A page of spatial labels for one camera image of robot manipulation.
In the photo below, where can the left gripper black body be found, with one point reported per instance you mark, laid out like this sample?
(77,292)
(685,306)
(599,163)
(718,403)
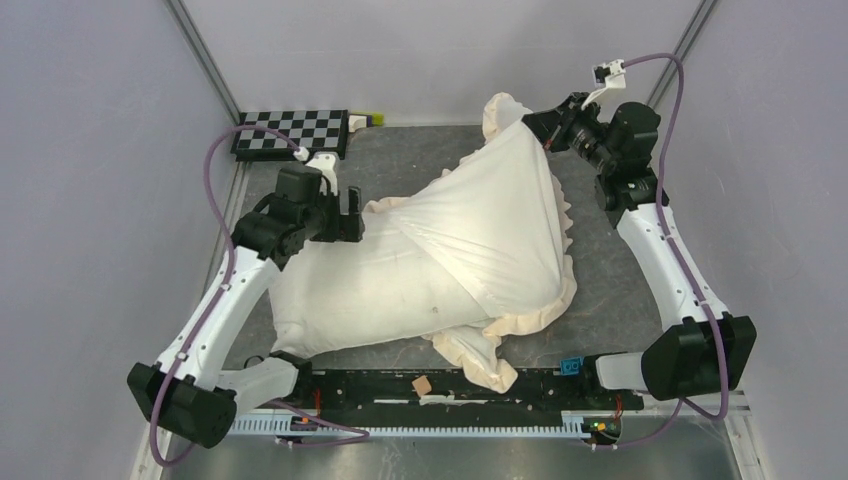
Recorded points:
(323,220)

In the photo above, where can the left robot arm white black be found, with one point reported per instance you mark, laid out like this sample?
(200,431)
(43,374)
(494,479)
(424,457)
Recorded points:
(186,390)

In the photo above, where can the blue toy brick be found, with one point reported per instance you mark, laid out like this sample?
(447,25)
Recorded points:
(571,366)

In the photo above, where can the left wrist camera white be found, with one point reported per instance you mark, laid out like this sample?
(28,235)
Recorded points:
(326,162)

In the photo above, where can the grey pillowcase with cream ruffle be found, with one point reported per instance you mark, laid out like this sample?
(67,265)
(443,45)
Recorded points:
(484,251)

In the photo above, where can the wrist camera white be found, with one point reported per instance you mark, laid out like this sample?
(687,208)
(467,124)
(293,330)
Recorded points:
(326,162)
(609,78)

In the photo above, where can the light blue cable duct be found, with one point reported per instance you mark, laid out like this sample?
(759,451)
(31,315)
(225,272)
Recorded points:
(285,424)

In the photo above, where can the white pillow insert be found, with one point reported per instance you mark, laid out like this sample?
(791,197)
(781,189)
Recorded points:
(333,296)

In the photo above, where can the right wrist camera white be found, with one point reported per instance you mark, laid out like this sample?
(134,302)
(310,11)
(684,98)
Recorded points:
(609,78)

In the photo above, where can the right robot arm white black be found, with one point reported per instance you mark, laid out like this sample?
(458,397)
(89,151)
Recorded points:
(703,348)

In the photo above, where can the small tan cube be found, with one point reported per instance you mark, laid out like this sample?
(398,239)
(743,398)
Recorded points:
(422,386)

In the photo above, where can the black white checkerboard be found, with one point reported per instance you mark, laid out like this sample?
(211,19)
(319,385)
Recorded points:
(318,131)

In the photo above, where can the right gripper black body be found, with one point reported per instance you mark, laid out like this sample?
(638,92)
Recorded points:
(587,136)

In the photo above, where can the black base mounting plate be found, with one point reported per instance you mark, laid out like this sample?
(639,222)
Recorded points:
(382,398)

